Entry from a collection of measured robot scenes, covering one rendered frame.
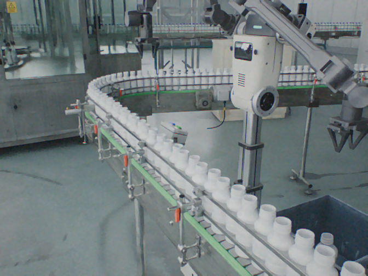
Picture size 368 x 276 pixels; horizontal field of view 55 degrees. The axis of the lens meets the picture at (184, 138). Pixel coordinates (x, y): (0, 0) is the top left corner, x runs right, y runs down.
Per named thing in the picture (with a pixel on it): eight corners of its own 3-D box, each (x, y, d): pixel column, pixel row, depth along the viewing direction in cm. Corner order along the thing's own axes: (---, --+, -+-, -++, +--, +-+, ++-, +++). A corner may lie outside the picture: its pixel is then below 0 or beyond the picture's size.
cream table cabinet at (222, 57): (270, 108, 623) (276, 39, 583) (286, 118, 565) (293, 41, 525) (210, 111, 605) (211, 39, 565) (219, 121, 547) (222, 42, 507)
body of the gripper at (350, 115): (370, 125, 103) (375, 100, 100) (346, 129, 98) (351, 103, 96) (351, 120, 108) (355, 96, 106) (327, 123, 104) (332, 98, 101)
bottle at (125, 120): (119, 145, 170) (117, 112, 165) (126, 141, 175) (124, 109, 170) (130, 147, 168) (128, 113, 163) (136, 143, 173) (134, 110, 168)
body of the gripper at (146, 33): (134, 41, 171) (133, 25, 169) (154, 40, 176) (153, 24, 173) (139, 42, 166) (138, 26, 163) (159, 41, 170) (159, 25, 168)
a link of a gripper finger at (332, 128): (358, 153, 104) (364, 122, 101) (341, 156, 101) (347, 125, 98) (339, 146, 109) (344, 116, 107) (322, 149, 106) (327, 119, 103)
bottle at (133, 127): (146, 151, 162) (144, 117, 157) (137, 155, 158) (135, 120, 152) (136, 148, 166) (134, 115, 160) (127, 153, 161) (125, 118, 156)
